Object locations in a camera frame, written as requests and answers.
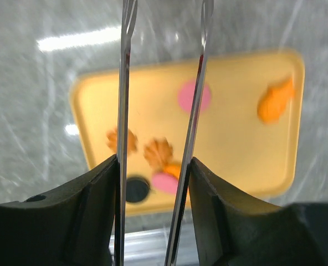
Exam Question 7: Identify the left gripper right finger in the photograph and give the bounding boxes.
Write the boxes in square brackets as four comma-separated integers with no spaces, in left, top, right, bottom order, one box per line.
[189,158,328,265]

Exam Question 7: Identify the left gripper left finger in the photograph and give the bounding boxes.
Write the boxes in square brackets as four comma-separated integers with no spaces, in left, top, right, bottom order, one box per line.
[0,156,118,265]

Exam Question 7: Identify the pink round cookie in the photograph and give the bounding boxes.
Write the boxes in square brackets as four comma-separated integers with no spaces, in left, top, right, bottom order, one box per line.
[152,172,178,195]
[177,80,212,113]

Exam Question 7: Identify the metal tongs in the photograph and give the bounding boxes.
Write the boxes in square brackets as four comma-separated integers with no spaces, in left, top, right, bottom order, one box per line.
[115,1,214,265]

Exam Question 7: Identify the black round cookie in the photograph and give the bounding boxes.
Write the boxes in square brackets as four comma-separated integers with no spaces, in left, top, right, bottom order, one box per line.
[126,176,150,203]

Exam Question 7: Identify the orange fish cookie lower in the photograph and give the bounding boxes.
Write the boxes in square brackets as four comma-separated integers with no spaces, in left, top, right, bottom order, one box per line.
[163,163,181,179]

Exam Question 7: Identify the orange fish cookie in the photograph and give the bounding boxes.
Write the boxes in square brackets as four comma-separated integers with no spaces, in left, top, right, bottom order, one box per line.
[163,163,181,179]
[257,76,295,124]

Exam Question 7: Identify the flower cookie left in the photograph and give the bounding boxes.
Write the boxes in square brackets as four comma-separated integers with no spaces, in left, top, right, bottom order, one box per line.
[106,128,137,156]

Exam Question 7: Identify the flower cookie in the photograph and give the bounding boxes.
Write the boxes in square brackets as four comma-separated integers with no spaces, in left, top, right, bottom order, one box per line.
[106,128,137,156]
[143,138,173,170]

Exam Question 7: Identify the yellow tray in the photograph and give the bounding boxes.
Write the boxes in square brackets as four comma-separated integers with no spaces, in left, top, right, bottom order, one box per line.
[70,49,305,216]

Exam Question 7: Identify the flower cookie right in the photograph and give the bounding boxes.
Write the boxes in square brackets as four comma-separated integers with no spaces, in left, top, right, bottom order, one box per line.
[143,138,173,170]

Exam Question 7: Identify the orange fish cookie right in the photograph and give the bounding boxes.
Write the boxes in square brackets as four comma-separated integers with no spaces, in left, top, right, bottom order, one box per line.
[257,76,295,124]

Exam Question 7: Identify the aluminium rail front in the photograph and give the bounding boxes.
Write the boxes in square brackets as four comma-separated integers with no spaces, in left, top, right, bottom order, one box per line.
[124,224,199,265]

